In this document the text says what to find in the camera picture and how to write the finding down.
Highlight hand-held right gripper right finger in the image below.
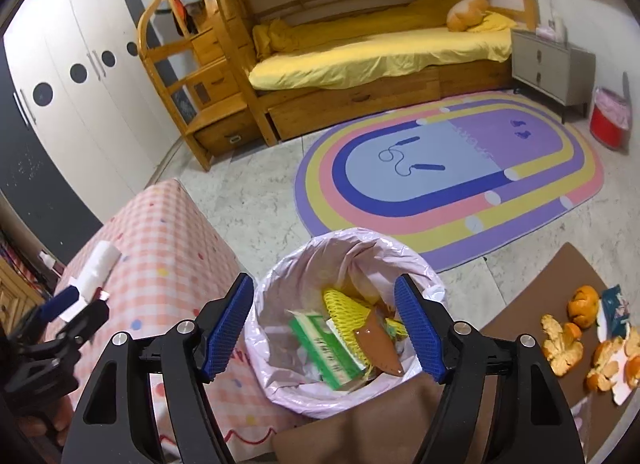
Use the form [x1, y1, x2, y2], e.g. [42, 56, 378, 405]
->
[393, 273, 587, 464]

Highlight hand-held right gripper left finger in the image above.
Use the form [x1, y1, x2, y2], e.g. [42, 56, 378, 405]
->
[62, 272, 255, 464]

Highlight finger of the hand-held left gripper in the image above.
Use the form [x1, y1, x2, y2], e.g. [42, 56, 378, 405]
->
[47, 300, 111, 346]
[12, 286, 82, 342]

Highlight brown leather piece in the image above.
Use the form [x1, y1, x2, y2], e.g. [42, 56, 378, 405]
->
[356, 308, 406, 378]

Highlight white tissue roll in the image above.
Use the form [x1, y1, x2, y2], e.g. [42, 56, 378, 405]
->
[55, 240, 123, 323]

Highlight yellow foam fruit net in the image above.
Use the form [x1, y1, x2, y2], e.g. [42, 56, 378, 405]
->
[321, 286, 409, 379]

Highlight trash bin with pink bag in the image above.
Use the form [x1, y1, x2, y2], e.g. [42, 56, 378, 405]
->
[251, 227, 448, 420]

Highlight green and white box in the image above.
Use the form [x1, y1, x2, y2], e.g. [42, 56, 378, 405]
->
[287, 311, 369, 392]

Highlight person's left hand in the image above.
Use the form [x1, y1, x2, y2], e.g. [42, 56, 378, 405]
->
[17, 388, 77, 449]

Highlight wooden drawer cabinet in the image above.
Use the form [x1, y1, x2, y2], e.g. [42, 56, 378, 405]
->
[0, 244, 47, 317]

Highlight pink checkered tablecloth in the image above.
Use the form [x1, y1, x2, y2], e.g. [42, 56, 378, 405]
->
[52, 179, 282, 464]

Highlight brown low table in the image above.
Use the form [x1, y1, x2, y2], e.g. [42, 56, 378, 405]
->
[272, 243, 640, 464]

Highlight orange peel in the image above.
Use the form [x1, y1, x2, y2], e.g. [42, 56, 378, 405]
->
[585, 336, 640, 393]
[567, 285, 600, 330]
[541, 314, 585, 378]

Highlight pastel oval rug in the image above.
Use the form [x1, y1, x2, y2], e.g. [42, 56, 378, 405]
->
[293, 90, 606, 273]

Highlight white and grey wardrobe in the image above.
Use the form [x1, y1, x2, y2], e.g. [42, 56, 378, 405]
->
[0, 0, 177, 266]

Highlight teal snack packet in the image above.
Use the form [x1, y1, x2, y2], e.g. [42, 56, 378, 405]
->
[597, 284, 632, 341]

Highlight wooden stair drawers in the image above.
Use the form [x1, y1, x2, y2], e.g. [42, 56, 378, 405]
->
[137, 0, 262, 173]

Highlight red bin with pink bag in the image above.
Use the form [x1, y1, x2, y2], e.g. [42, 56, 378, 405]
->
[589, 86, 634, 150]

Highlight yellow bedding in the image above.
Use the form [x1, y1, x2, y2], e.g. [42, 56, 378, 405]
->
[248, 0, 519, 91]

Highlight grey nightstand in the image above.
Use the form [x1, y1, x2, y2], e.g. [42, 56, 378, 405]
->
[510, 26, 597, 125]

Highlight orange plush toy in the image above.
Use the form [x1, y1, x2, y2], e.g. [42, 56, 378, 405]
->
[446, 0, 490, 33]

